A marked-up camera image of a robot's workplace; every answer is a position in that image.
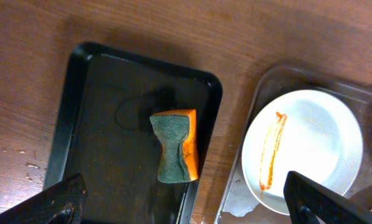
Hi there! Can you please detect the brown translucent tray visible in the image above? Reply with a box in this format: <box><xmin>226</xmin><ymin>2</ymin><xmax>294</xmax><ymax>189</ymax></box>
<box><xmin>215</xmin><ymin>65</ymin><xmax>372</xmax><ymax>223</ymax></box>

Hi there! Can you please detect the black plastic tray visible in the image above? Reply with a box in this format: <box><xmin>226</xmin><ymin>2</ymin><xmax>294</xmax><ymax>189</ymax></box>
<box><xmin>44</xmin><ymin>42</ymin><xmax>223</xmax><ymax>223</ymax></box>

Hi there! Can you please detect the orange green sponge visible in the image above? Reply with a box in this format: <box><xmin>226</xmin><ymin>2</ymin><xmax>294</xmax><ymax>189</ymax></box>
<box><xmin>149</xmin><ymin>109</ymin><xmax>198</xmax><ymax>184</ymax></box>

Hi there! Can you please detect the white plate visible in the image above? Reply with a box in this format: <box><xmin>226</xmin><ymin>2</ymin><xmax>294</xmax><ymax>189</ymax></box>
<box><xmin>241</xmin><ymin>90</ymin><xmax>363</xmax><ymax>215</ymax></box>

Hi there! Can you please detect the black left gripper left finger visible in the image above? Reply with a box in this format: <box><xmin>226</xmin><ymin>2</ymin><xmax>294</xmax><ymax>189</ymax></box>
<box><xmin>0</xmin><ymin>174</ymin><xmax>87</xmax><ymax>224</ymax></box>

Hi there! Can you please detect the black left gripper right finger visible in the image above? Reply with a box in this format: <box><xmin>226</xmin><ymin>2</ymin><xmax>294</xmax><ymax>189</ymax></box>
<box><xmin>284</xmin><ymin>171</ymin><xmax>372</xmax><ymax>224</ymax></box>

